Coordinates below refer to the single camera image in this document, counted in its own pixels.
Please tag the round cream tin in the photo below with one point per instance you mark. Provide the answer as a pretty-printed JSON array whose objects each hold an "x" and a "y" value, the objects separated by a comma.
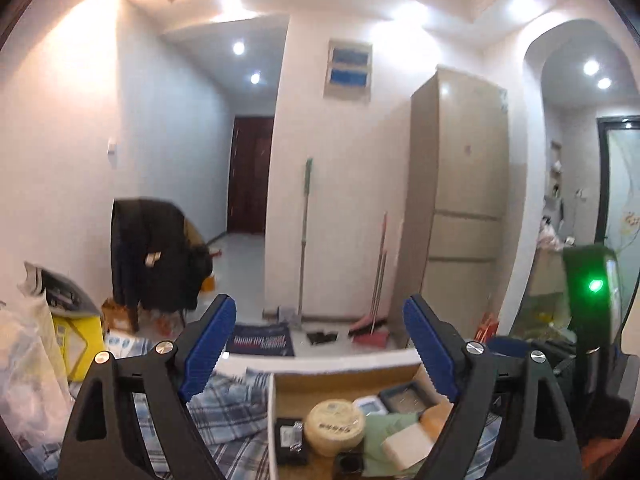
[{"x": 335, "y": 427}]

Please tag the red dustpan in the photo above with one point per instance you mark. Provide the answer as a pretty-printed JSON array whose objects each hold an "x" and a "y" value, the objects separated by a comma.
[{"x": 371, "y": 339}]

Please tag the shallow cardboard box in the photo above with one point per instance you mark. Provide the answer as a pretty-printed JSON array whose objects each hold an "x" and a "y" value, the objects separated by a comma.
[{"x": 320, "y": 385}]

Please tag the blue plaid blanket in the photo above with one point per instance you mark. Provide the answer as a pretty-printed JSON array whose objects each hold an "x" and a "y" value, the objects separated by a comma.
[{"x": 235, "y": 420}]

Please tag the red carton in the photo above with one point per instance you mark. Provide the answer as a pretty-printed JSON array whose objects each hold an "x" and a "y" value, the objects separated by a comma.
[{"x": 487, "y": 329}]

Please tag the yellow folder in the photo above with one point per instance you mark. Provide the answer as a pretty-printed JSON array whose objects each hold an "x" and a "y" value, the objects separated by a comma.
[{"x": 80, "y": 350}]

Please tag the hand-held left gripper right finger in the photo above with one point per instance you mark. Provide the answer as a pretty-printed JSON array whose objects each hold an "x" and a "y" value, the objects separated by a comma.
[{"x": 430, "y": 350}]

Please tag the dark brown door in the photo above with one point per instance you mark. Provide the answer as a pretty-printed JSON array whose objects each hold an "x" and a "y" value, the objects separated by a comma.
[{"x": 250, "y": 175}]

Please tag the beige refrigerator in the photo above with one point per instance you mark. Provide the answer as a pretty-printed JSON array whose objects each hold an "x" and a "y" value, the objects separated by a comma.
[{"x": 460, "y": 185}]

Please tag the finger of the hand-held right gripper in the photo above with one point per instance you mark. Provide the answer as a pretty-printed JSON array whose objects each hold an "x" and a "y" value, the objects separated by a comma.
[{"x": 505, "y": 345}]

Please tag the green felt pouch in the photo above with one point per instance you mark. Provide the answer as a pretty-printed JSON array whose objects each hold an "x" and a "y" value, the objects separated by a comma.
[{"x": 377, "y": 445}]

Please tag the black jacket on chair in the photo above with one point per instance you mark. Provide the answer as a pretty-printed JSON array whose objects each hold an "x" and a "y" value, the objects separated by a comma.
[{"x": 150, "y": 255}]

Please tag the small glossy black box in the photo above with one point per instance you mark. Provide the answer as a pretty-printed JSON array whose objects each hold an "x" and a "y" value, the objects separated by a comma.
[{"x": 348, "y": 463}]

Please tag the black box with white label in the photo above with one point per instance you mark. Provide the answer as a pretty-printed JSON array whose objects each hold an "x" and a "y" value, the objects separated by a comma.
[{"x": 290, "y": 452}]

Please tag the white light switch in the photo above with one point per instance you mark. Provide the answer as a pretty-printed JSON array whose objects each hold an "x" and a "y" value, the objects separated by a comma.
[{"x": 113, "y": 147}]

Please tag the black slippers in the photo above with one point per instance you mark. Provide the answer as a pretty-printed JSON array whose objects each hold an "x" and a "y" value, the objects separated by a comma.
[{"x": 321, "y": 338}]

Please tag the white tube box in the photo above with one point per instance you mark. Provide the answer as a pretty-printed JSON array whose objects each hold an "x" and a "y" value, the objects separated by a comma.
[{"x": 370, "y": 406}]

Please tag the wall niche shelf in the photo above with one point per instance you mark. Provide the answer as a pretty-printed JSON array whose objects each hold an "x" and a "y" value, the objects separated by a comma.
[{"x": 556, "y": 170}]

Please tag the pink cloth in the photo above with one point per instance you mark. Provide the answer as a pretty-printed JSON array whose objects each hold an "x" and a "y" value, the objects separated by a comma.
[{"x": 548, "y": 235}]

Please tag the bathroom vanity cabinet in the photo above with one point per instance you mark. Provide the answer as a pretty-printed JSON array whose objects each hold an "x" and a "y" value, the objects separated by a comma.
[{"x": 545, "y": 280}]

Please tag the white rectangular block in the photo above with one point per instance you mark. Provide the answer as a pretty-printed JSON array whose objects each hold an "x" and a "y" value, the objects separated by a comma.
[{"x": 407, "y": 446}]

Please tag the dark blue door mat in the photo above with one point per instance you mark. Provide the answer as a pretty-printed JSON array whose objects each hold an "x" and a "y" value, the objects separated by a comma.
[{"x": 262, "y": 340}]

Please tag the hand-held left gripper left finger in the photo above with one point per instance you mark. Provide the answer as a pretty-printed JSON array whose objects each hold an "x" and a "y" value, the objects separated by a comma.
[{"x": 207, "y": 350}]

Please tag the grey fabric bag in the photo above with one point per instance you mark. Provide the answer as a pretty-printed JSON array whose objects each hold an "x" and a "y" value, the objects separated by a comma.
[{"x": 65, "y": 290}]

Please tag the white plastic bag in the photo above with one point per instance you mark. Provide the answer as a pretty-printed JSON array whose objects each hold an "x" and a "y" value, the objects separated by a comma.
[{"x": 30, "y": 380}]

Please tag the person's right hand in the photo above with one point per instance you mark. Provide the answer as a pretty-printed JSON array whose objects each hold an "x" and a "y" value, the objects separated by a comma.
[{"x": 607, "y": 450}]

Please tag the orange cardboard box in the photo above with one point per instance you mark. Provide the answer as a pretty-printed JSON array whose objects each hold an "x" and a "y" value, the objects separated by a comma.
[{"x": 208, "y": 284}]

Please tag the orange soap bar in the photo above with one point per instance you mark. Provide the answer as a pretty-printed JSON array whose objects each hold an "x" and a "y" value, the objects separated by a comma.
[{"x": 436, "y": 419}]

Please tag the black framed glass door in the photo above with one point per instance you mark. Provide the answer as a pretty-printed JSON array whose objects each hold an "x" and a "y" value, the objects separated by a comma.
[{"x": 622, "y": 185}]

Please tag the red broom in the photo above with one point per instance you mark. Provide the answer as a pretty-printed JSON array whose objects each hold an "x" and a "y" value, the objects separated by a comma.
[{"x": 380, "y": 270}]

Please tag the small grey box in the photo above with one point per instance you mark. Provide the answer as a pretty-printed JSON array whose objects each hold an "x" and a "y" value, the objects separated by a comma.
[{"x": 405, "y": 396}]

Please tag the wall electrical panel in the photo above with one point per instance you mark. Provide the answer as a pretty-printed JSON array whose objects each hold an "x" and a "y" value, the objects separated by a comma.
[{"x": 348, "y": 70}]

